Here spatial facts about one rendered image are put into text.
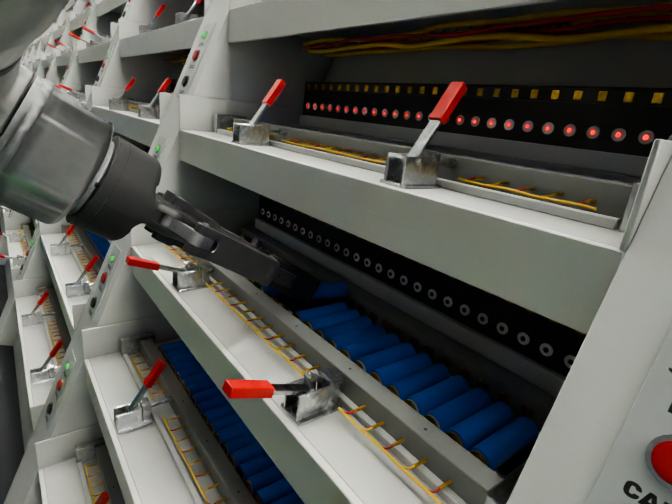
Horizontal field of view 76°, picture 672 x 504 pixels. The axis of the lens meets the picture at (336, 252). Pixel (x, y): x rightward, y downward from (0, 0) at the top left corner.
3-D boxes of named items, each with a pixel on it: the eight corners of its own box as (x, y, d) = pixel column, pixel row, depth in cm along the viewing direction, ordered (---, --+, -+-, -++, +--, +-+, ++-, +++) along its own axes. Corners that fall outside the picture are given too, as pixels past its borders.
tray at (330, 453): (434, 679, 22) (473, 540, 19) (131, 273, 66) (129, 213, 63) (598, 499, 34) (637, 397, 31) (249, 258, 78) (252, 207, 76)
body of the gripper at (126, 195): (126, 139, 29) (235, 204, 35) (105, 129, 35) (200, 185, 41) (67, 234, 29) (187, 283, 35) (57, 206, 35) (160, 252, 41)
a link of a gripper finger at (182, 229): (149, 190, 34) (160, 201, 30) (205, 221, 37) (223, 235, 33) (133, 216, 34) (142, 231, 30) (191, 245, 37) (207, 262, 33)
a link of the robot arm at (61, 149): (35, 74, 32) (113, 122, 36) (-30, 178, 32) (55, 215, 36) (41, 72, 25) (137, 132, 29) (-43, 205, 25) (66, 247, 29)
